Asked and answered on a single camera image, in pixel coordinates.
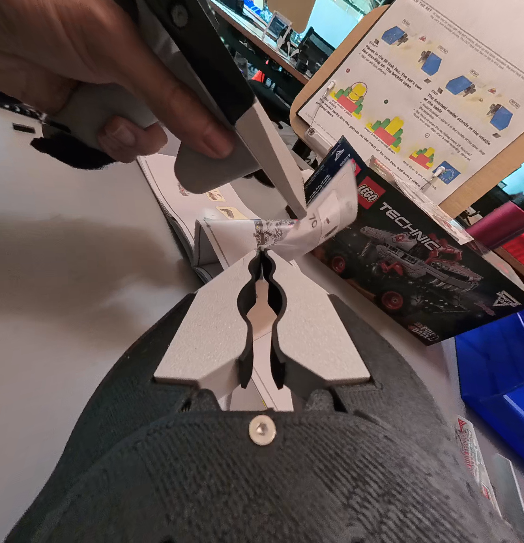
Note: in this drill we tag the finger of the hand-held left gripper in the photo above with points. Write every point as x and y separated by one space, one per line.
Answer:
272 161

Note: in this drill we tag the wooden office desk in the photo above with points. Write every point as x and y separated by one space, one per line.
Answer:
262 46

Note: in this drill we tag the person's left hand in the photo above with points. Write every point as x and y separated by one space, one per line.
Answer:
54 46

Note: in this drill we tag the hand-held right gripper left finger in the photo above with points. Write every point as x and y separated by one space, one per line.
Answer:
202 335

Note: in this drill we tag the white instruction booklet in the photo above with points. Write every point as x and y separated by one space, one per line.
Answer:
190 208

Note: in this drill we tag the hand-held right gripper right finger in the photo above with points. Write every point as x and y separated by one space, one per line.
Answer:
319 335

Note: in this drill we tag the maroon container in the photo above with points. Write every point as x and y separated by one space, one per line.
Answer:
499 222

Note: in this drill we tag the blue storage bin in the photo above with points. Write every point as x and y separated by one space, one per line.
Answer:
499 381

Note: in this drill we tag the printed instruction board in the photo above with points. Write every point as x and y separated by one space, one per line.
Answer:
436 63

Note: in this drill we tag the grey desk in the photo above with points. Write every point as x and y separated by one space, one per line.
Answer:
75 339

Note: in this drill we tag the red storage bin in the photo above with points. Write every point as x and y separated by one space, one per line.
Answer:
518 250

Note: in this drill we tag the black toy set box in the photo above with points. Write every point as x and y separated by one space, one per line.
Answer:
414 263

